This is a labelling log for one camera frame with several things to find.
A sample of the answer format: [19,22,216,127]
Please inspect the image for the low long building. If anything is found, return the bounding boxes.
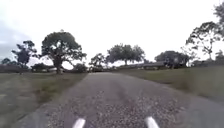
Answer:
[116,60,168,71]

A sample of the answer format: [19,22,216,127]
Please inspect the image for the grey gravel path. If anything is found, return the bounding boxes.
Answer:
[13,71,224,128]

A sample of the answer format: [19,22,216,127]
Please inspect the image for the robot's own part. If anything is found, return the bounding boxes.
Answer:
[144,115,160,128]
[71,116,87,128]

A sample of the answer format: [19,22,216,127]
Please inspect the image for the wide-crowned tree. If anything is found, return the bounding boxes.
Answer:
[105,43,147,67]

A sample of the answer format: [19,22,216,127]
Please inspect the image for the dark low tree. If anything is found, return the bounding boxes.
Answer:
[154,50,191,69]

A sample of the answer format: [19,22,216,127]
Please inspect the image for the big tree with thick trunk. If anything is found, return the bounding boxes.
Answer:
[39,30,88,75]

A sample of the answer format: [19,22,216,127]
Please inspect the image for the tall sparse leaning tree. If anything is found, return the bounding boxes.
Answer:
[181,20,224,61]

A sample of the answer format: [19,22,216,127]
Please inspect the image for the small sparse tree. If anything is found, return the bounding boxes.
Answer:
[88,52,108,71]

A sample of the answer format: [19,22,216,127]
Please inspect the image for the patchy grass and dirt ground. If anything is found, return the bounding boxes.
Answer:
[0,71,89,128]

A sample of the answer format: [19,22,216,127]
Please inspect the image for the small thin tree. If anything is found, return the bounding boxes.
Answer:
[10,39,38,69]

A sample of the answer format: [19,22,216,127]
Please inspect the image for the dark round bush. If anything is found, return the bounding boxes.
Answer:
[72,62,89,74]

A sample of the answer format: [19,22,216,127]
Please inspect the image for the dry grass field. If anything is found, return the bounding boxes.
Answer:
[116,64,224,106]

